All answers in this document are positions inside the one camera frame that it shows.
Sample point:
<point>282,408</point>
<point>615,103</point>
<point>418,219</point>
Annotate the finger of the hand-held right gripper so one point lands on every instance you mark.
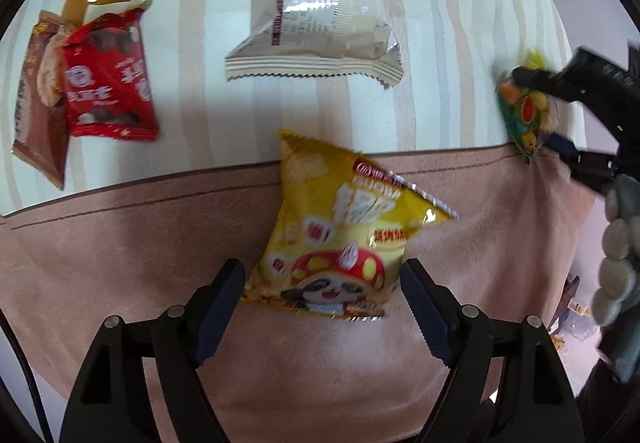
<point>580,163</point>
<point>575,83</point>

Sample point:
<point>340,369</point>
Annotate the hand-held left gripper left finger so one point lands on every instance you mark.
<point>220,308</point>

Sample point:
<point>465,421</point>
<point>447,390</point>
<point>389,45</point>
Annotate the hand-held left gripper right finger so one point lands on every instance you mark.
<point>425,313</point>

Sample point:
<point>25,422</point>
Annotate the green candy packet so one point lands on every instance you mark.
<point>525,118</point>

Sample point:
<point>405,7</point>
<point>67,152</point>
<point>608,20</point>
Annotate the yellow panda snack packet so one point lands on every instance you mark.
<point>340,233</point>

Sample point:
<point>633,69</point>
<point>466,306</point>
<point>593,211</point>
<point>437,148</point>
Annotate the person's right hand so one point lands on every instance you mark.
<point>615,268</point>

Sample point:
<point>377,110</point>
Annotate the cat print blanket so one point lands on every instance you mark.
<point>150,233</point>

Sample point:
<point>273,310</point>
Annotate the red chocolate packet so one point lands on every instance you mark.
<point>110,83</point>

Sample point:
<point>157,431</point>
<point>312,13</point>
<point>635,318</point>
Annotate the brown snack packet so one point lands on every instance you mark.
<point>40,123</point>

